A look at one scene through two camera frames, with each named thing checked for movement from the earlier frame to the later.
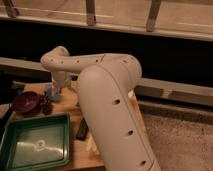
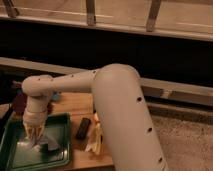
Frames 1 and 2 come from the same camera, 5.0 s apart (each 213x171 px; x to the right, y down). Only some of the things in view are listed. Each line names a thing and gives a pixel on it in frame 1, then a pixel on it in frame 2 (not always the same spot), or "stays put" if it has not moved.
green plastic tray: [35, 142] stays put
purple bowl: [27, 102] stays put
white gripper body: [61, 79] to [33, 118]
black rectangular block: [83, 130] stays put
